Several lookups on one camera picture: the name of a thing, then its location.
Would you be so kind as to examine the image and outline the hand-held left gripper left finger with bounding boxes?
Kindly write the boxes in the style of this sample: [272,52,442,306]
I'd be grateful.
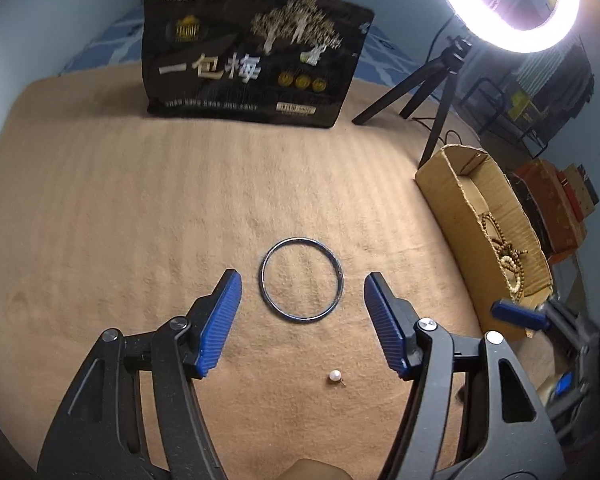
[36,269,243,480]

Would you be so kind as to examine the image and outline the dark hanging clothes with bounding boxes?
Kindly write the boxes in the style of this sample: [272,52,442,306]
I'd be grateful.
[555,42,597,113]

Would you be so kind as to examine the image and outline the striped towel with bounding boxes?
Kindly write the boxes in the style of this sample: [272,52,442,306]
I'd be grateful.
[517,50,573,92]

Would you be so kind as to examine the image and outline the wooden bead necklace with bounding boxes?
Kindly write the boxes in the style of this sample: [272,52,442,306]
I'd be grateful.
[482,212,531,267]

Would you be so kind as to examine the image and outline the yellow box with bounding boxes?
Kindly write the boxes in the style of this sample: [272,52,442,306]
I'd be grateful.
[510,92,542,122]

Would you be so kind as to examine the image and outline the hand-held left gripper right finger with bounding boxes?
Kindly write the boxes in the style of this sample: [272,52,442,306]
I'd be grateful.
[364,272,566,480]

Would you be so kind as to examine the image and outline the black tripod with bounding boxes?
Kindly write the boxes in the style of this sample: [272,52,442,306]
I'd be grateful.
[352,35,473,168]

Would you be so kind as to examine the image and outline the stack of flat boxes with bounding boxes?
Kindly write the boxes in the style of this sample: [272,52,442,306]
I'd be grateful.
[555,162,600,222]

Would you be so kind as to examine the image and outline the black printed bag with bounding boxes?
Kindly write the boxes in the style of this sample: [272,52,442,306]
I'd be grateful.
[142,0,376,130]

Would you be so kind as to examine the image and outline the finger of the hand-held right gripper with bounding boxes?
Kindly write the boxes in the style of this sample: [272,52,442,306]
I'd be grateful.
[550,360,597,411]
[491,299,588,348]

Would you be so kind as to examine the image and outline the cardboard box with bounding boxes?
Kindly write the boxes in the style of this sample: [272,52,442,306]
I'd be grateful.
[414,144,555,343]

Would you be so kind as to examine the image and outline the white ring light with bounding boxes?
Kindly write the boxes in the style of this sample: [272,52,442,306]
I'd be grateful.
[427,0,581,53]

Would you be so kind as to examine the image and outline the silver bangle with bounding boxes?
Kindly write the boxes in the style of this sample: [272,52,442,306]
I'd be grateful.
[260,236,342,322]

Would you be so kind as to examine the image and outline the black clothes rack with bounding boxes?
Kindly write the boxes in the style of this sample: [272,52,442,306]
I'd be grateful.
[460,77,556,161]

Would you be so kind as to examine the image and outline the white bead bracelet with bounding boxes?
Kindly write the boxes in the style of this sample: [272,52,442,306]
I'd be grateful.
[500,255,527,302]

